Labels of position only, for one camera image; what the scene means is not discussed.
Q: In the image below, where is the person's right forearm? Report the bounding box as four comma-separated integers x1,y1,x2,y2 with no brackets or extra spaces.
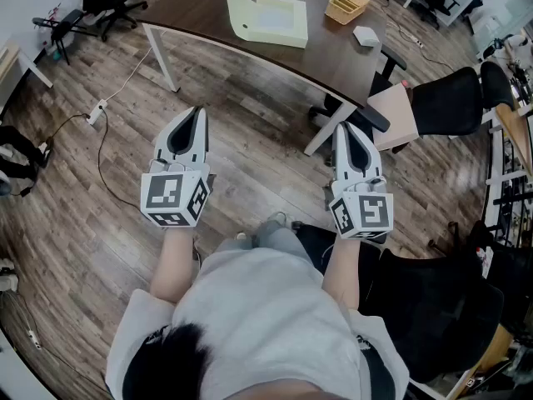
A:
321,235,362,311

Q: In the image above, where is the dark wooden desk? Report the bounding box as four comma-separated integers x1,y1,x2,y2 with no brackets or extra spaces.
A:
135,0,389,157

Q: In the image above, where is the white power cable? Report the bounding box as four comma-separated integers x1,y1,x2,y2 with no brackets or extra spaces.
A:
105,31,162,104

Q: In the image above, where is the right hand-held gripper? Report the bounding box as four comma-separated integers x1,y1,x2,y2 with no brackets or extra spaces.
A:
327,121,395,241

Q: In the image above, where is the person's left forearm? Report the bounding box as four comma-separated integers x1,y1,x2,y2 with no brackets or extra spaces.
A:
148,222,197,307

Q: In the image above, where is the black office chair with headrest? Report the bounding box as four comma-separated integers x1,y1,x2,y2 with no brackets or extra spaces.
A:
307,42,516,154

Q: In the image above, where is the wicker basket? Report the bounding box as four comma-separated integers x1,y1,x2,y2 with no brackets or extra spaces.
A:
324,0,371,26

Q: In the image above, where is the black floor cable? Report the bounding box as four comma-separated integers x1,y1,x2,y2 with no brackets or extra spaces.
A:
40,109,143,213

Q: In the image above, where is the light wooden board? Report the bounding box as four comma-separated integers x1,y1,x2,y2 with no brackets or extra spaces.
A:
494,102,533,178

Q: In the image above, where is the black bag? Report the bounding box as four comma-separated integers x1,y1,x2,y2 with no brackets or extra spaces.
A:
0,124,52,182

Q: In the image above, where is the cream folder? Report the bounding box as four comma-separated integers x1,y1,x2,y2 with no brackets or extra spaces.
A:
223,0,310,50

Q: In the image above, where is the black equipment with white label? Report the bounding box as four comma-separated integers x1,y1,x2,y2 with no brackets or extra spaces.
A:
469,221,533,333

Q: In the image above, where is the white plastic object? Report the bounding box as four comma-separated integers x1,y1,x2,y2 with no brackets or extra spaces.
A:
0,255,20,294

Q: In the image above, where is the black mesh office chair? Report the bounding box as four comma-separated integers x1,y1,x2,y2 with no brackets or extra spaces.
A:
291,221,506,386

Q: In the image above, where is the white side desk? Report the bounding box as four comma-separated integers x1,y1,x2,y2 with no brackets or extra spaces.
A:
0,38,55,113

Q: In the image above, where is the white metal shelf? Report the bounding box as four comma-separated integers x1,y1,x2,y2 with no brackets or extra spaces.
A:
481,108,533,248

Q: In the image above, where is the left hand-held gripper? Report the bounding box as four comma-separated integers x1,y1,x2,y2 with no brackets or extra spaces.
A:
140,106,212,229

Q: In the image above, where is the small white box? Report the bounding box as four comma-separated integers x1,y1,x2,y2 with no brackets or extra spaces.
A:
352,25,381,49

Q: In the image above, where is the black folding chair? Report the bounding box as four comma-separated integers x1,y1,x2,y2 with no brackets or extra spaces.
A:
32,7,85,67

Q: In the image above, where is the person's light grey shirt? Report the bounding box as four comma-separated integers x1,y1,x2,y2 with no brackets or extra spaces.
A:
105,237,411,400

